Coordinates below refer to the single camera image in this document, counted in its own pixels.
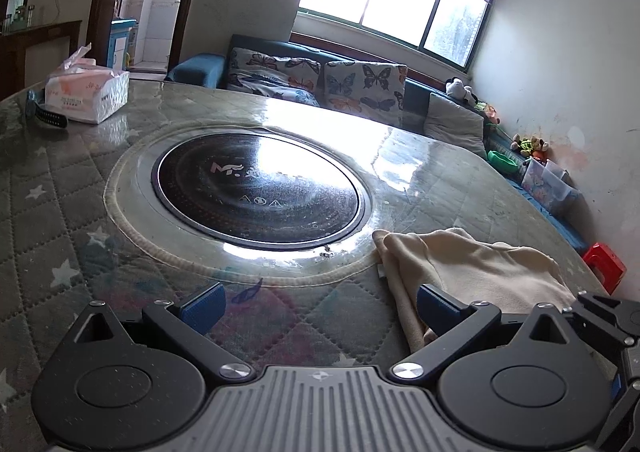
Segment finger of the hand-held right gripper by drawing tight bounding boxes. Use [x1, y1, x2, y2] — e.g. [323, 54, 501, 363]
[595, 344, 640, 450]
[563, 291, 640, 348]

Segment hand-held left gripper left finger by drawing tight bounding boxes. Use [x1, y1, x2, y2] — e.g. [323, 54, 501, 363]
[64, 282, 254, 380]

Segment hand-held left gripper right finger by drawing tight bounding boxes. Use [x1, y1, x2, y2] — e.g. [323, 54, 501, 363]
[389, 283, 576, 380]

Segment cream knit garment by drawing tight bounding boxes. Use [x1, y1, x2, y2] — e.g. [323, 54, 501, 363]
[372, 227, 578, 353]

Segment red plastic stool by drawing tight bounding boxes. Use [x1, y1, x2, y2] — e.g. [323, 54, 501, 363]
[582, 242, 628, 295]

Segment round black induction cooktop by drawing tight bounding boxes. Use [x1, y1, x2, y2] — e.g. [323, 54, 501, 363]
[151, 131, 373, 250]

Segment clear plastic storage box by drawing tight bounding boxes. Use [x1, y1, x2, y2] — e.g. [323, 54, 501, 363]
[520, 157, 583, 215]

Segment green plastic bowl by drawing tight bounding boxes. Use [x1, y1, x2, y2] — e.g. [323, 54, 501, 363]
[487, 149, 521, 176]

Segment grey cushion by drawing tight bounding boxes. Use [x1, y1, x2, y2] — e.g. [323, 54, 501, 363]
[424, 93, 488, 160]

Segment small plush toys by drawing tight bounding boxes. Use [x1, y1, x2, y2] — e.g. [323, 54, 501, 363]
[510, 134, 551, 161]

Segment panda plush toy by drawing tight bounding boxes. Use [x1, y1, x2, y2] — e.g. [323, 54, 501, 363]
[445, 77, 478, 108]

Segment butterfly print cushion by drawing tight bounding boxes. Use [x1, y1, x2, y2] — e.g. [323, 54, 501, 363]
[229, 48, 322, 88]
[226, 71, 321, 108]
[324, 60, 408, 129]

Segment blue sofa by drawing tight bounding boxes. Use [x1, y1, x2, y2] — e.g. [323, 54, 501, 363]
[165, 33, 591, 253]

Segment black smartwatch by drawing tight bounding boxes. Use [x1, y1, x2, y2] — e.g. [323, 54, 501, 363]
[26, 88, 69, 129]

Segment pink tissue pack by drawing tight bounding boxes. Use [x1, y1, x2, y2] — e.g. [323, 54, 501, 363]
[44, 43, 131, 125]

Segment small blue cabinet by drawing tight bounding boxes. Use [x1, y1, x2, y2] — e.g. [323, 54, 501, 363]
[111, 18, 138, 70]

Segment dark wooden counter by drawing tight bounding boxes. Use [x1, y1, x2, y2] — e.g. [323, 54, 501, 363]
[0, 20, 83, 100]

